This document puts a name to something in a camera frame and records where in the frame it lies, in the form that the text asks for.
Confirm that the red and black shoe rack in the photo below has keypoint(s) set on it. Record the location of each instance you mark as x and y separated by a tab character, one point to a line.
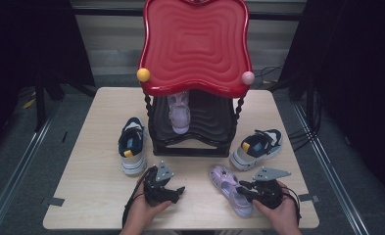
196	45

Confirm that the black metal stand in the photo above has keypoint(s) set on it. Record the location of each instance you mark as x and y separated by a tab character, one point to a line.
40	107

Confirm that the metal floor rail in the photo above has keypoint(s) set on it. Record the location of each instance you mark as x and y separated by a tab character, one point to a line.
330	169
20	169

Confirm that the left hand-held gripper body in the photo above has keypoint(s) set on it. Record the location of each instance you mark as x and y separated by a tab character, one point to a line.
157	191

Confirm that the dark curtain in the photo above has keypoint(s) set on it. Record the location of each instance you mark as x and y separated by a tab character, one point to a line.
360	81
23	49

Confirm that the person's right hand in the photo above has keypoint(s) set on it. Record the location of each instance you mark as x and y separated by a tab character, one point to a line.
284	213

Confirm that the navy and white sneaker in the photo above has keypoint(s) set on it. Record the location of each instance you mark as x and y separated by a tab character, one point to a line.
133	143
257	148

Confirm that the black tape strip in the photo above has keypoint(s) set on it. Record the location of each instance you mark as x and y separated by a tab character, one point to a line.
308	197
55	201

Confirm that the person's left hand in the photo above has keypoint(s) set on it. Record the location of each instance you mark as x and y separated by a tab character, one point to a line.
141	212

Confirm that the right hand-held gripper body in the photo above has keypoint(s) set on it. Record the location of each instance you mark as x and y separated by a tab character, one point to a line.
268	194

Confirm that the lilac sandal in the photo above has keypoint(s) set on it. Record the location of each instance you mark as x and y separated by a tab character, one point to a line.
179	112
224	181

